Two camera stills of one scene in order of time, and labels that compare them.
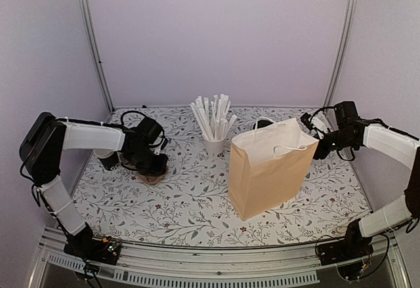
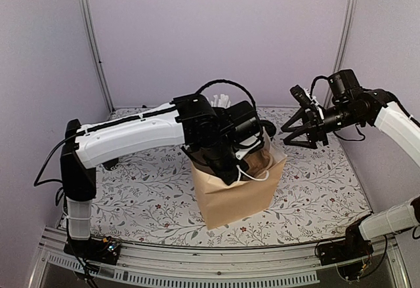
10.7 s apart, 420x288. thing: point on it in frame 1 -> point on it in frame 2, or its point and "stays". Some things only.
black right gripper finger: (321, 151) -> (304, 130)
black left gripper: (158, 170) -> (230, 178)
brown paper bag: (268, 165) -> (224, 203)
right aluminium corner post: (343, 41) stays
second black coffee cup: (111, 163) stays
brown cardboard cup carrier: (153, 180) -> (259, 161)
